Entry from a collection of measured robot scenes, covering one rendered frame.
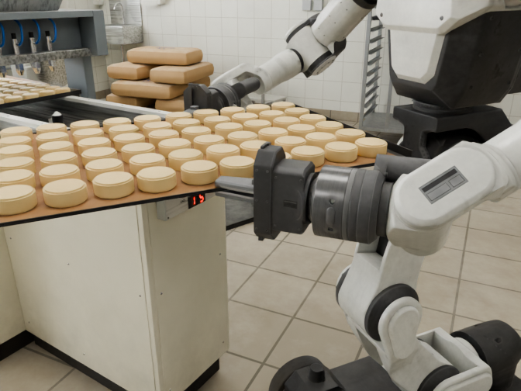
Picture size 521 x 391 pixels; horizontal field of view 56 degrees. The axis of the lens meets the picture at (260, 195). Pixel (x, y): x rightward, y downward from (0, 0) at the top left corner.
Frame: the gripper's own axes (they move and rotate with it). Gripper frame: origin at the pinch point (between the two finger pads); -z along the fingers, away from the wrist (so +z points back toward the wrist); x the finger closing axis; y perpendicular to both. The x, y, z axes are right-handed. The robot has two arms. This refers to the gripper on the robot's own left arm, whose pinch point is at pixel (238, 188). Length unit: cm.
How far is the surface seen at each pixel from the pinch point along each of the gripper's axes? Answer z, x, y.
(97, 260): -62, -46, -42
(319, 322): -11, -100, -107
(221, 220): -35, -41, -68
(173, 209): -37, -27, -45
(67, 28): -108, 12, -96
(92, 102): -86, -10, -78
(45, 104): -113, -14, -85
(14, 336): -110, -91, -49
